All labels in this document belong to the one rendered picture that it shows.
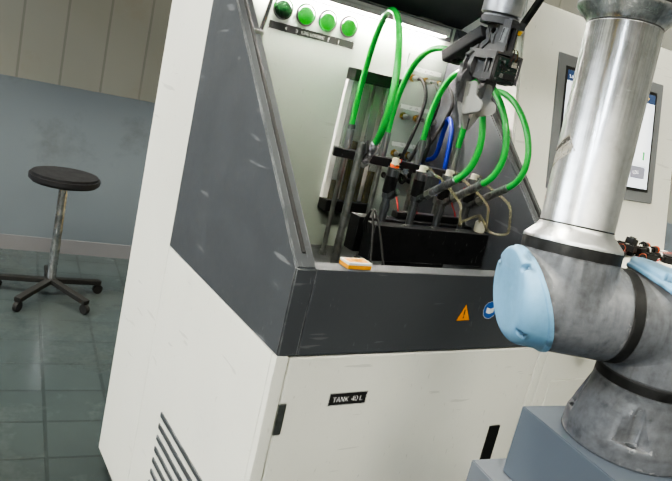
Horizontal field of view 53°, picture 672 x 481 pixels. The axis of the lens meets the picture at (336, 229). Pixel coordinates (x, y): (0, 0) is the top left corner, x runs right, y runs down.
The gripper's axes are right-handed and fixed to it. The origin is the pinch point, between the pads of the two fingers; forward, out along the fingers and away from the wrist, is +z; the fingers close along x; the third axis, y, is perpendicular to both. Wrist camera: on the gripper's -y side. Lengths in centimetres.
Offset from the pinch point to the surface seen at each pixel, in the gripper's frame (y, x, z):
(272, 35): -44, -23, -8
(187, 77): -56, -36, 5
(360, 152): -9.6, -15.8, 10.3
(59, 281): -206, -25, 114
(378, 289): 9.6, -18.5, 31.6
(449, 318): 9.6, 0.7, 37.3
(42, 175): -201, -39, 65
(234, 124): -24.8, -36.4, 10.7
